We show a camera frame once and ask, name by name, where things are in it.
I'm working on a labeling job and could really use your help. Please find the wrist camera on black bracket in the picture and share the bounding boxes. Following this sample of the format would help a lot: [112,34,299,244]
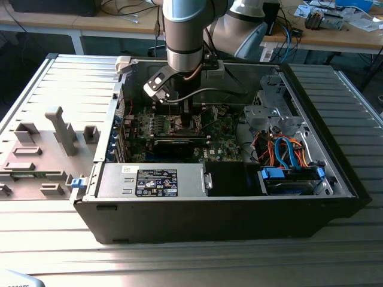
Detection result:
[142,66,175,105]

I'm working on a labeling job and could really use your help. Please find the beige case latch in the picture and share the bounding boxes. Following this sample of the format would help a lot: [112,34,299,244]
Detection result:
[115,56,133,75]

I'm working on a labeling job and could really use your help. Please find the CPU socket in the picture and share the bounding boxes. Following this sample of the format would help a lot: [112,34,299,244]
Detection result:
[168,114,206,135]

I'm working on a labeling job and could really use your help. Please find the grey camera block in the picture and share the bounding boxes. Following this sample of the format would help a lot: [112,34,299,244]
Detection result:
[204,59,226,79]

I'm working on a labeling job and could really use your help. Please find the black upright box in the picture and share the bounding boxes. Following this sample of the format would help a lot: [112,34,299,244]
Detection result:
[265,2,281,36]

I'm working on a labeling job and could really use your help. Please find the pale grey rounded device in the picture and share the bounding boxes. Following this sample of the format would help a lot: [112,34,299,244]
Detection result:
[0,268,46,287]

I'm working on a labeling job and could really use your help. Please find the metal CPU socket cover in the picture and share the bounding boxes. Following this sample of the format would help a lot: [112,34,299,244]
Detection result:
[172,115,202,134]

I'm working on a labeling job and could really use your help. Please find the blue flat data wire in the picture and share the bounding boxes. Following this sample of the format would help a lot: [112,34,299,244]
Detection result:
[273,136,299,171]

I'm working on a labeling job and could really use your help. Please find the black graphics card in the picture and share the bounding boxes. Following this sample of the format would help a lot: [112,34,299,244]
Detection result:
[145,138,196,158]

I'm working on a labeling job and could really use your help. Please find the black CPU cooler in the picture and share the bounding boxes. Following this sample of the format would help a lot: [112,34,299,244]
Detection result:
[304,8,326,30]

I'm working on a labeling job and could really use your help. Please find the orange wire bundle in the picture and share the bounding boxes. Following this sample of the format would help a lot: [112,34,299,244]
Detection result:
[256,136,311,169]

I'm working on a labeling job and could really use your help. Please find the large black box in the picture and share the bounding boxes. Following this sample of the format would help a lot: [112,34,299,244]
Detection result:
[8,0,101,18]

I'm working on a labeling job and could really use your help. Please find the wooden desk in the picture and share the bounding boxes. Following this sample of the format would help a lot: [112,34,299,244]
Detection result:
[260,0,383,56]
[0,0,168,56]

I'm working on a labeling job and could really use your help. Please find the silver power supply with label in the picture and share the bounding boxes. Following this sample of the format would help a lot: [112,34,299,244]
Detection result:
[95,163,214,200]

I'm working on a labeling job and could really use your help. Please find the black USB cable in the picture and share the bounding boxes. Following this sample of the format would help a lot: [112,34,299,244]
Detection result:
[153,5,162,57]

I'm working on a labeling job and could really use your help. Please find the black PC case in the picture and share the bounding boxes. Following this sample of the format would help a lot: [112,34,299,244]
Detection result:
[69,55,372,245]

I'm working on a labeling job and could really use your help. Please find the green motherboard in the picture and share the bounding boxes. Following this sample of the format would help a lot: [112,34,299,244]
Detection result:
[121,103,245,164]

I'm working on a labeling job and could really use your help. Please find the hard disk in blue carrier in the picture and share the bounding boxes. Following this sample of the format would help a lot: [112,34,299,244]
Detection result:
[257,166,326,197]

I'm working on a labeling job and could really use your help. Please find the grey parts rack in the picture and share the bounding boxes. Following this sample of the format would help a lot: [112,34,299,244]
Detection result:
[0,106,101,201]

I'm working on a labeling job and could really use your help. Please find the silver metal drive cage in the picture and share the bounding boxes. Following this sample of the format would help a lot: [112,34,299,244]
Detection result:
[242,74,303,137]

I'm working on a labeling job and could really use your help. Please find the black camera cable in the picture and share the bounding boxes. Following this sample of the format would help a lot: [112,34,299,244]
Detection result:
[166,67,251,104]

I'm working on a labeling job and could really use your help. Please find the silver metal part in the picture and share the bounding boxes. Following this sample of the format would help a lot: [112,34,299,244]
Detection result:
[324,11,345,30]

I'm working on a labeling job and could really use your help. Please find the blue box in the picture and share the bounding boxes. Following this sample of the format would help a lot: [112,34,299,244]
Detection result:
[335,0,374,12]

